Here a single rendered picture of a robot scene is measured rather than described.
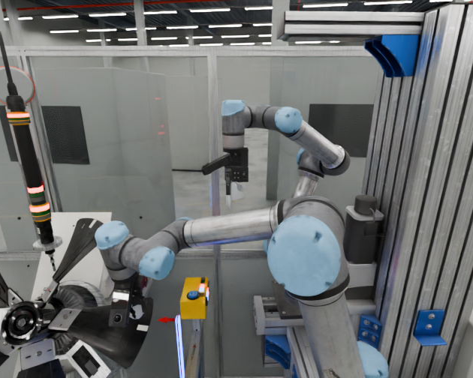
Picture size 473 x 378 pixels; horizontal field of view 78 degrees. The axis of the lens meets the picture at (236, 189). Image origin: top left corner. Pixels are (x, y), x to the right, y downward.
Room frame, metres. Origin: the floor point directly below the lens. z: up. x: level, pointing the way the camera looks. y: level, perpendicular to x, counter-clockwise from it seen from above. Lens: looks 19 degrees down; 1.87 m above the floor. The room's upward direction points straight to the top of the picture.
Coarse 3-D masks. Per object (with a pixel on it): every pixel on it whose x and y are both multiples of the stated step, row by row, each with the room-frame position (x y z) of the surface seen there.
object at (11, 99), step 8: (8, 88) 0.73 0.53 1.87; (16, 88) 0.74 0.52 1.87; (8, 96) 0.72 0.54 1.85; (16, 96) 0.73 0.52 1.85; (8, 104) 0.72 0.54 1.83; (16, 104) 0.72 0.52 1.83; (24, 104) 0.74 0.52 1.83; (40, 224) 0.72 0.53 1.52; (48, 224) 0.73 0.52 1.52; (40, 232) 0.72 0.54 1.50; (48, 232) 0.73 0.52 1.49; (48, 240) 0.73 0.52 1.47
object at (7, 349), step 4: (0, 332) 0.69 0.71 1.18; (0, 336) 0.69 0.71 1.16; (0, 340) 0.69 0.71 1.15; (4, 340) 0.69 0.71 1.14; (0, 344) 0.69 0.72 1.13; (8, 344) 0.70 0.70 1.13; (0, 348) 0.69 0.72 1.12; (4, 348) 0.69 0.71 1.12; (8, 348) 0.70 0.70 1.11; (16, 348) 0.71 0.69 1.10; (4, 352) 0.69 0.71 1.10; (8, 352) 0.70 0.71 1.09
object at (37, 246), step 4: (56, 236) 0.77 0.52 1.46; (40, 240) 0.74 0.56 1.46; (56, 240) 0.74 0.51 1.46; (60, 240) 0.74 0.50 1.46; (36, 244) 0.72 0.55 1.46; (40, 244) 0.72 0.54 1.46; (44, 244) 0.72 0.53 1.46; (48, 244) 0.72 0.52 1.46; (52, 244) 0.72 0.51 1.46; (56, 244) 0.72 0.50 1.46; (60, 244) 0.73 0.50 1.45; (36, 248) 0.70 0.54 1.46; (40, 248) 0.70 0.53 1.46; (44, 248) 0.70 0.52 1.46; (48, 248) 0.71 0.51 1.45; (52, 248) 0.71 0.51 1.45
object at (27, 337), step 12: (60, 300) 0.81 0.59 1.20; (12, 312) 0.70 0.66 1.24; (24, 312) 0.70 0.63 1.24; (36, 312) 0.70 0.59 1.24; (48, 312) 0.73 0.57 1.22; (12, 324) 0.68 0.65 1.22; (36, 324) 0.69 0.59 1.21; (48, 324) 0.71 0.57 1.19; (12, 336) 0.67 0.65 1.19; (24, 336) 0.67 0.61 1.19; (36, 336) 0.67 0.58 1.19; (48, 336) 0.74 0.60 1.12
